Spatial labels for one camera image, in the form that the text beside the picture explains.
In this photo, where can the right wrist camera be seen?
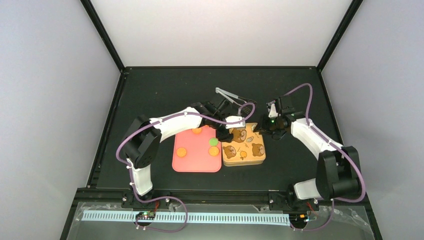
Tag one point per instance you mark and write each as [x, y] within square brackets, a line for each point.
[272, 111]

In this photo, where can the white slotted cable rail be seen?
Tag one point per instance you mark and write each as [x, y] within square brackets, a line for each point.
[275, 219]

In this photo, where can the clear plastic sheet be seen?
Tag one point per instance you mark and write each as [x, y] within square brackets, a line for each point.
[340, 223]

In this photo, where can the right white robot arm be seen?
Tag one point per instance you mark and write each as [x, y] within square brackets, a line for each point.
[337, 173]

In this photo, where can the pink plastic tray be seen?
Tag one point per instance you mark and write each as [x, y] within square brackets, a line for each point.
[190, 152]

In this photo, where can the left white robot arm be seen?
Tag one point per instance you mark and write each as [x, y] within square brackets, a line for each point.
[139, 148]

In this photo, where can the circuit board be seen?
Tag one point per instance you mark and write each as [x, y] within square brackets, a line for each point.
[299, 218]
[145, 216]

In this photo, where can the gold cookie tin box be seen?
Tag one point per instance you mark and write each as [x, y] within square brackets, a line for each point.
[237, 161]

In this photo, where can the clear plastic tin lid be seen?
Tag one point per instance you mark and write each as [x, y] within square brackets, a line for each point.
[245, 144]

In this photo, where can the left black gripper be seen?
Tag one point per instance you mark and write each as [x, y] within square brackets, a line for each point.
[224, 136]

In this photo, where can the large round sugar cookie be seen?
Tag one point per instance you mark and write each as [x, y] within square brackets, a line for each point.
[214, 151]

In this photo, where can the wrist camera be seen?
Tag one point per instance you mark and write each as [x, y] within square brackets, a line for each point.
[272, 111]
[235, 122]

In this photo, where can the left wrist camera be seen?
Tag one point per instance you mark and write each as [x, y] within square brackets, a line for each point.
[235, 122]

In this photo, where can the green round cookie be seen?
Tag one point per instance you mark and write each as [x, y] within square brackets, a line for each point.
[213, 142]

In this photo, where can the left circuit board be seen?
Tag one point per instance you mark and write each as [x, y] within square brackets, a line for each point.
[145, 216]

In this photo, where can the right circuit board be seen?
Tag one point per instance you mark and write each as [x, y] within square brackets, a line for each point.
[299, 218]

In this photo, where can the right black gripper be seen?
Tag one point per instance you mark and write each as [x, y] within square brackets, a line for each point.
[263, 128]

